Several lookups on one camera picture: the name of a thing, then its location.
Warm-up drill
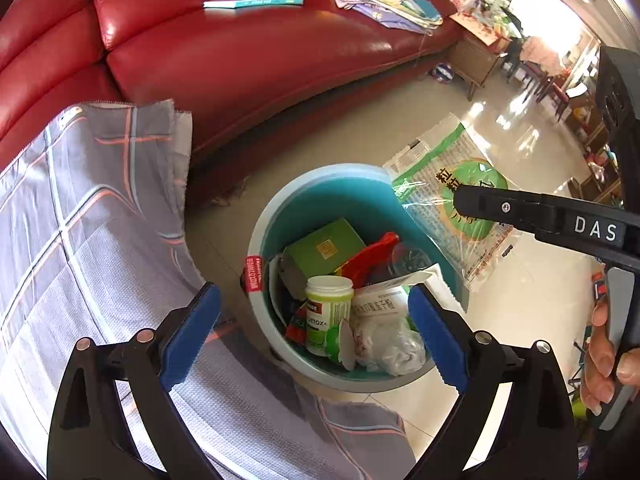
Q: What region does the red crumpled wrapper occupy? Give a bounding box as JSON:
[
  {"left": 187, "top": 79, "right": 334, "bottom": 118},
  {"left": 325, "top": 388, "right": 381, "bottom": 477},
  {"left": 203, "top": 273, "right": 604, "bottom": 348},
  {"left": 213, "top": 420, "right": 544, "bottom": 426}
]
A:
[{"left": 335, "top": 231, "right": 401, "bottom": 288}]

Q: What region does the wooden cabinet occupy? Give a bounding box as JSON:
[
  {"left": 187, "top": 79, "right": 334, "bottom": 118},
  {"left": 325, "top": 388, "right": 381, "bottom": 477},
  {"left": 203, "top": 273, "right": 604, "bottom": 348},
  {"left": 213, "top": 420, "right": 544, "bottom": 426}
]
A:
[{"left": 450, "top": 35, "right": 503, "bottom": 101}]

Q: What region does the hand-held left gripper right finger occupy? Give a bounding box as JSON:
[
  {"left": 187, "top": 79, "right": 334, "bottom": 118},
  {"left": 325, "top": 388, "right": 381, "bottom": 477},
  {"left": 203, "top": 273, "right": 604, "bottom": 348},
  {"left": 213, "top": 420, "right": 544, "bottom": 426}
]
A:
[{"left": 400, "top": 282, "right": 583, "bottom": 480}]

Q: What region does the white paper packet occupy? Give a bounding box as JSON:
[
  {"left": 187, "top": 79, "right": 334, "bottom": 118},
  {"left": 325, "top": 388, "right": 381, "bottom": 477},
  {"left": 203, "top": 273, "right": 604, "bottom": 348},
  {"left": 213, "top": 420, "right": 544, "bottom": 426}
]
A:
[{"left": 350, "top": 265, "right": 466, "bottom": 331}]

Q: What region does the person's right hand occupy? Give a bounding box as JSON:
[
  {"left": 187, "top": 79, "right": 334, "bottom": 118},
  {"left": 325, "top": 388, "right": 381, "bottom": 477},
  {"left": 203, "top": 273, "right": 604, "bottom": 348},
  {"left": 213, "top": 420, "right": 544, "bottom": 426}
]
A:
[{"left": 580, "top": 292, "right": 640, "bottom": 416}]

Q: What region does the red leather sofa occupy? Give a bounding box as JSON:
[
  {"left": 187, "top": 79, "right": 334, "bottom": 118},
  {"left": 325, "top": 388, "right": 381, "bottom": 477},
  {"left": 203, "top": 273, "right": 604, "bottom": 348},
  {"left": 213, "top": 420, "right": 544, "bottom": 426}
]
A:
[{"left": 0, "top": 0, "right": 463, "bottom": 201}]

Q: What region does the white bottle green label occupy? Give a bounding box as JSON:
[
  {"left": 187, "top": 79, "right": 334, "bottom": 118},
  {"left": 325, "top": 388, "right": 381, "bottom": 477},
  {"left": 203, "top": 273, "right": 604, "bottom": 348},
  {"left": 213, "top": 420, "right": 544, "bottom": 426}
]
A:
[{"left": 304, "top": 275, "right": 355, "bottom": 358}]

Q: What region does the cluttered shelf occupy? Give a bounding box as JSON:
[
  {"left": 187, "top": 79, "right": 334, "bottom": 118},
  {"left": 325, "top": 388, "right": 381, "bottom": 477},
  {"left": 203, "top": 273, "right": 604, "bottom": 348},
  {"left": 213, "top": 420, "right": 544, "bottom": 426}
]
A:
[{"left": 567, "top": 105, "right": 626, "bottom": 206}]

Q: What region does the clear plastic wrap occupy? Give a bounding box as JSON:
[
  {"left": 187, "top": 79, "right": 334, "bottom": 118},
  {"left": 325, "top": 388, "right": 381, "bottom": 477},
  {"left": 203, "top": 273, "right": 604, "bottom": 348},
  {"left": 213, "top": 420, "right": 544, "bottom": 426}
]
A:
[{"left": 390, "top": 240, "right": 436, "bottom": 281}]

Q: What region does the dark chair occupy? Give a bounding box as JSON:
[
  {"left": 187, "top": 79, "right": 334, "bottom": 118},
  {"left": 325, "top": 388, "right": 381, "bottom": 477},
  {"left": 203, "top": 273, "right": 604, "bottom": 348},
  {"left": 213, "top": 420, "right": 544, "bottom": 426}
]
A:
[{"left": 500, "top": 7, "right": 528, "bottom": 81}]

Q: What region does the grey plaid cloth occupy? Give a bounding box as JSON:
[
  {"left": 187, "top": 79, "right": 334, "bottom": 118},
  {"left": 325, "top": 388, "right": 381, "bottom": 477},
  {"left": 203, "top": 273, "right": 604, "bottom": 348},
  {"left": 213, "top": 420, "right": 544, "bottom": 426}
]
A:
[{"left": 0, "top": 102, "right": 418, "bottom": 480}]

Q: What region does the crumpled clear plastic bag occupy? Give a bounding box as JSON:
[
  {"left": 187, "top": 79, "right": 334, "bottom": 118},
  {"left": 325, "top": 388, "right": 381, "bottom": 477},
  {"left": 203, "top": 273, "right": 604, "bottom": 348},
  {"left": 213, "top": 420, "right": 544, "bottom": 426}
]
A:
[{"left": 350, "top": 310, "right": 428, "bottom": 376}]

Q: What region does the teal book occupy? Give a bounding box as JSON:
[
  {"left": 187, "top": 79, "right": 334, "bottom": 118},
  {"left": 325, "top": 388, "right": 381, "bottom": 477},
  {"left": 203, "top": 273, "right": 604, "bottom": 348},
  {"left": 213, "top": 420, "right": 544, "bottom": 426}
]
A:
[{"left": 202, "top": 0, "right": 305, "bottom": 11}]

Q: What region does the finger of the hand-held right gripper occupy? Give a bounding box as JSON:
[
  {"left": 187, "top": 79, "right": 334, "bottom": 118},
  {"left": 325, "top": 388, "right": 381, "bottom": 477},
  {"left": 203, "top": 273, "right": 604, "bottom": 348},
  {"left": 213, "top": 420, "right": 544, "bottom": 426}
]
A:
[{"left": 452, "top": 184, "right": 566, "bottom": 233}]

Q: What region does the green clear plastic bag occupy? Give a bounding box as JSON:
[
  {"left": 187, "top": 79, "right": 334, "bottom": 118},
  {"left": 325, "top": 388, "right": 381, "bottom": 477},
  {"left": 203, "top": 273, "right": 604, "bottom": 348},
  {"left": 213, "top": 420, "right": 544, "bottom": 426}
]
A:
[{"left": 384, "top": 112, "right": 523, "bottom": 293}]

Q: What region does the red green small packet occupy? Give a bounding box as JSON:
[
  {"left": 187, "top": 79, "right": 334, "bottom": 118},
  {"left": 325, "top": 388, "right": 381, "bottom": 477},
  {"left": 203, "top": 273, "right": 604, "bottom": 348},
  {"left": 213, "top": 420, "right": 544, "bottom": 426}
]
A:
[{"left": 285, "top": 305, "right": 311, "bottom": 346}]

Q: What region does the green cardboard box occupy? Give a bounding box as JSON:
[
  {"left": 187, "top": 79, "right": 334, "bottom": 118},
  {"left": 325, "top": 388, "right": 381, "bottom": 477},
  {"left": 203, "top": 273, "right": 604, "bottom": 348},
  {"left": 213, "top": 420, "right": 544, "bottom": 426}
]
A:
[{"left": 282, "top": 217, "right": 368, "bottom": 281}]

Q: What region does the table with pink cloth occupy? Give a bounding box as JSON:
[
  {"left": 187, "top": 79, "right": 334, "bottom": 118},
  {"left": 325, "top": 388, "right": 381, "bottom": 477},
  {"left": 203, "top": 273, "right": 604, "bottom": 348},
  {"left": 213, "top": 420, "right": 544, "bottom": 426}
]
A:
[{"left": 520, "top": 37, "right": 566, "bottom": 76}]

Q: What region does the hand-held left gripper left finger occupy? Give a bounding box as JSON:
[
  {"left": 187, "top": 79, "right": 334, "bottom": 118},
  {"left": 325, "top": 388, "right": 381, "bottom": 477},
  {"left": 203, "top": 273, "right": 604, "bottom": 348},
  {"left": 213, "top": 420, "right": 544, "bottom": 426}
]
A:
[{"left": 46, "top": 281, "right": 223, "bottom": 480}]

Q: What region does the blue plastic bin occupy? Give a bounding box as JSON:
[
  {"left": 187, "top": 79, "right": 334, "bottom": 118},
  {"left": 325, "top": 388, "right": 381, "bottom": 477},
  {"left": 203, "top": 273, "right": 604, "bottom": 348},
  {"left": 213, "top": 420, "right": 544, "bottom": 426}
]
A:
[{"left": 247, "top": 162, "right": 471, "bottom": 393}]

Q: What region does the grey plastic wrapper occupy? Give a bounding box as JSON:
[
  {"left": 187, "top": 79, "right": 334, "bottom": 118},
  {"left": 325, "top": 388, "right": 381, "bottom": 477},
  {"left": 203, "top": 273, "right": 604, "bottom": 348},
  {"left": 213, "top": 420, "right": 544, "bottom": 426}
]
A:
[{"left": 272, "top": 255, "right": 311, "bottom": 311}]

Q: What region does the white green foil lid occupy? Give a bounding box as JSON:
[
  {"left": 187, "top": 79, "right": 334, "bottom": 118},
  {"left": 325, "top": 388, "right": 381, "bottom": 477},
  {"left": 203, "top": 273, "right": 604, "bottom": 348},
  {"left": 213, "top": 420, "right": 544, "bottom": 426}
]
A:
[{"left": 325, "top": 320, "right": 358, "bottom": 371}]

